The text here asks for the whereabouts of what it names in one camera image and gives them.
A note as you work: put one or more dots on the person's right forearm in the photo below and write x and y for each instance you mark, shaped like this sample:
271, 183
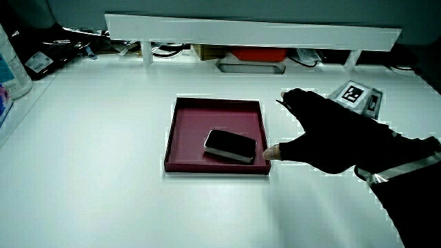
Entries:
417, 210

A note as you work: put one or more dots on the brown cardboard box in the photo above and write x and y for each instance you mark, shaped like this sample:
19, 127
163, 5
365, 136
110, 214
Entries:
208, 51

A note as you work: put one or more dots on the clear plastic wrap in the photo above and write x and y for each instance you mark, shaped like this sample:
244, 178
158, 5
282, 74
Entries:
113, 43

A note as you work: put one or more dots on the grey flat tray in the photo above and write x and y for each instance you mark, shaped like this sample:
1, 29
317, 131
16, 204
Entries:
250, 67

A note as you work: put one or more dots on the black eraser with white base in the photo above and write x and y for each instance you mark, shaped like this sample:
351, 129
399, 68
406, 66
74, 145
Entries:
231, 143

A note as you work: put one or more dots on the person's right hand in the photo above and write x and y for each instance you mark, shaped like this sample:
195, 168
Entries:
337, 137

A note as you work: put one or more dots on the white plastic bottle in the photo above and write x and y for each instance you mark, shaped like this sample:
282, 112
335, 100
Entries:
13, 74

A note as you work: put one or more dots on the white desk shelf riser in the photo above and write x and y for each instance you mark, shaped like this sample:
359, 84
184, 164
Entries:
241, 32

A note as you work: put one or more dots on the black bag with white label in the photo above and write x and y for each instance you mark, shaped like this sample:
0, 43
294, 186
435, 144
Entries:
51, 51

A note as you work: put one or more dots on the red box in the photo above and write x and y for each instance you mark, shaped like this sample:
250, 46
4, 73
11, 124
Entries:
258, 54

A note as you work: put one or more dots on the colourful printed packet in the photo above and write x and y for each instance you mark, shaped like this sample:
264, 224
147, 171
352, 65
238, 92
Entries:
3, 103

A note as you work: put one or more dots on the maroon square tray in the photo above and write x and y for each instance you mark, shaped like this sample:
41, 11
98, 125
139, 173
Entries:
193, 127

